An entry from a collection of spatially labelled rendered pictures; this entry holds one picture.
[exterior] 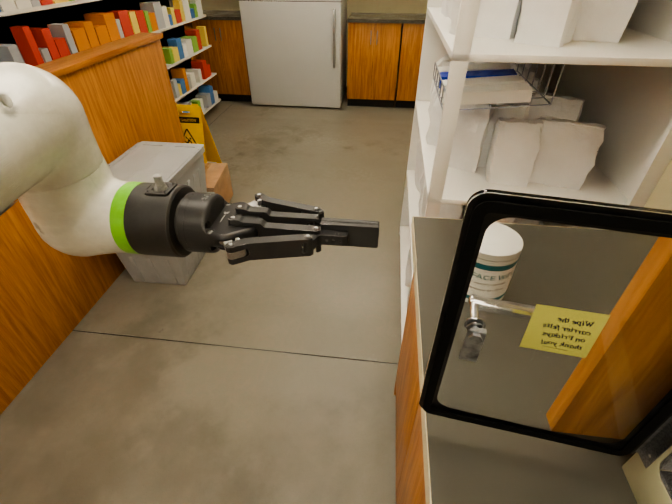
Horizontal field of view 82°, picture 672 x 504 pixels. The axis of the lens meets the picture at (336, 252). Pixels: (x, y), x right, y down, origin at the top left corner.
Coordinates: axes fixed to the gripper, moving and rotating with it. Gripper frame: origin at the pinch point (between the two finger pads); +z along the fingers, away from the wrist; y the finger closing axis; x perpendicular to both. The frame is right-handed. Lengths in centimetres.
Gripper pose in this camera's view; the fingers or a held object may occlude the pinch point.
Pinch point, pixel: (349, 232)
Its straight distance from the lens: 46.9
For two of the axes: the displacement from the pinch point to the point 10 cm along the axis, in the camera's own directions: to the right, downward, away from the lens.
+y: 1.2, -6.1, 7.9
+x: 0.0, 7.9, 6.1
